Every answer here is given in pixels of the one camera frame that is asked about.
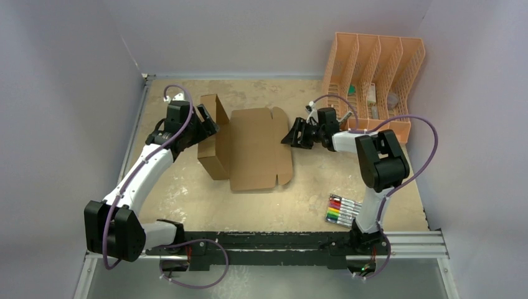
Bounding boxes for orange plastic file organizer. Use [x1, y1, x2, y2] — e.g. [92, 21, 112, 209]
[319, 32, 426, 144]

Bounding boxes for white paper box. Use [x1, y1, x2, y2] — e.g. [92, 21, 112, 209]
[366, 83, 376, 105]

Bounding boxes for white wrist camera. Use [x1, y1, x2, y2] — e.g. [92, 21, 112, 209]
[164, 93, 185, 103]
[305, 101, 318, 125]

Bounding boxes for brown cardboard box sheet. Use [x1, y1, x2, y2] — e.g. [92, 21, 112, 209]
[197, 94, 294, 191]

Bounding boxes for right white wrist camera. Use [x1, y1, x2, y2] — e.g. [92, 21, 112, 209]
[305, 101, 318, 125]

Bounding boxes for black white striped item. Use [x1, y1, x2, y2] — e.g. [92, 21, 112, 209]
[338, 111, 353, 125]

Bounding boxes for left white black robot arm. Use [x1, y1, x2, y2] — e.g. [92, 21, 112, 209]
[83, 100, 219, 262]

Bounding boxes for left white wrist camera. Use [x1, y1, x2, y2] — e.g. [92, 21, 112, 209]
[164, 93, 185, 103]

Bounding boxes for pack of coloured markers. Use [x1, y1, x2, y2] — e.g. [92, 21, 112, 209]
[325, 194, 362, 229]

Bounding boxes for green small object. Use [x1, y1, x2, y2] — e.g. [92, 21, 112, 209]
[347, 85, 357, 96]

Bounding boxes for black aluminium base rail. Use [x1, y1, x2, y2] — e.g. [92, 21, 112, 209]
[84, 230, 450, 273]

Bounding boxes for clear plastic cup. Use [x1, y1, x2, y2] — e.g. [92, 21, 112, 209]
[386, 92, 400, 110]

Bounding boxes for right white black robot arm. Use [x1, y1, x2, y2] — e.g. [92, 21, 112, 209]
[281, 107, 410, 254]

